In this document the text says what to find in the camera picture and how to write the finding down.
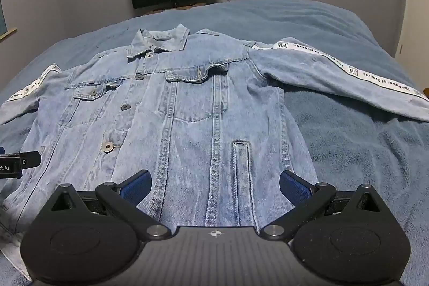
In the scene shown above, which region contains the light framed window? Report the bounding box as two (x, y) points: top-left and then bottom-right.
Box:
(0, 0), (18, 40)

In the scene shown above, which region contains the blue fleece blanket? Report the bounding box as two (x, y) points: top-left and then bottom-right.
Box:
(0, 0), (429, 286)

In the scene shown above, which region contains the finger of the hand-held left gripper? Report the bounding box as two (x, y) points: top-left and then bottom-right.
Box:
(21, 151), (42, 169)

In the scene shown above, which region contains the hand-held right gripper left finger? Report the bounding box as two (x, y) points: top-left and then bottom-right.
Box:
(46, 169), (170, 242)

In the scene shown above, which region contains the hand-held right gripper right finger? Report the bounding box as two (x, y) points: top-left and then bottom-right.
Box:
(260, 170), (386, 242)

